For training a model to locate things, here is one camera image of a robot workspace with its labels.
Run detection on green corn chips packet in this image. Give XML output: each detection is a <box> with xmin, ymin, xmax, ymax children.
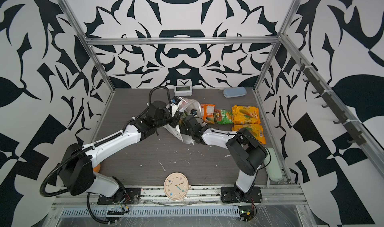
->
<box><xmin>214</xmin><ymin>109</ymin><xmax>234</xmax><ymax>125</ymax></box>

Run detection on patterned paper gift bag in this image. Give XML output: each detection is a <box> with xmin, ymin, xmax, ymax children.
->
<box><xmin>164</xmin><ymin>96</ymin><xmax>202</xmax><ymax>145</ymax></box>

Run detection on pale green glasses case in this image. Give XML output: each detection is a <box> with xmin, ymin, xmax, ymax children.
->
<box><xmin>264</xmin><ymin>148</ymin><xmax>284</xmax><ymax>182</ymax></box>

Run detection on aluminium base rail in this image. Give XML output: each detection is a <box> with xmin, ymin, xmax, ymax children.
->
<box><xmin>44</xmin><ymin>183</ymin><xmax>313</xmax><ymax>227</ymax></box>

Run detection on round beige wall clock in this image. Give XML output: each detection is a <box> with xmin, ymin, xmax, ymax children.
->
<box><xmin>164</xmin><ymin>173</ymin><xmax>191</xmax><ymax>201</ymax></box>

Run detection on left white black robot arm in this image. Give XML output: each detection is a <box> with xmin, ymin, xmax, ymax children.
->
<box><xmin>58</xmin><ymin>97</ymin><xmax>182</xmax><ymax>204</ymax></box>

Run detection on black wall hook rack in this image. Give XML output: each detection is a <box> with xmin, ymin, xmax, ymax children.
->
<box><xmin>298</xmin><ymin>58</ymin><xmax>367</xmax><ymax>146</ymax></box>

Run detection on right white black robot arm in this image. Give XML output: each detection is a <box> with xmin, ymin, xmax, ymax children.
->
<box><xmin>180</xmin><ymin>116</ymin><xmax>269</xmax><ymax>204</ymax></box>

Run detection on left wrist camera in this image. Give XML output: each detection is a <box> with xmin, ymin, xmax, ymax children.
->
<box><xmin>170</xmin><ymin>96</ymin><xmax>181</xmax><ymax>116</ymax></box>

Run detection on white digital clock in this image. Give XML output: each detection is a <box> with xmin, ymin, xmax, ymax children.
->
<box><xmin>174</xmin><ymin>85</ymin><xmax>193</xmax><ymax>96</ymax></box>

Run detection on yellow snack packet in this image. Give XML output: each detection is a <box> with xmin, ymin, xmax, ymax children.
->
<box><xmin>232</xmin><ymin>124</ymin><xmax>267</xmax><ymax>145</ymax></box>
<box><xmin>232</xmin><ymin>105</ymin><xmax>261</xmax><ymax>125</ymax></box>

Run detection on blue-grey glasses case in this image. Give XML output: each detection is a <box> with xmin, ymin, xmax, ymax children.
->
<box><xmin>223</xmin><ymin>86</ymin><xmax>247</xmax><ymax>98</ymax></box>

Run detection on orange snack packet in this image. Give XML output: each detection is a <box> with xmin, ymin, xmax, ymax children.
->
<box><xmin>201</xmin><ymin>104</ymin><xmax>215</xmax><ymax>124</ymax></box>

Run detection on orange fish plush toy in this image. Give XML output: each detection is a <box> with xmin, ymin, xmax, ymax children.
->
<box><xmin>93</xmin><ymin>164</ymin><xmax>101</xmax><ymax>173</ymax></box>

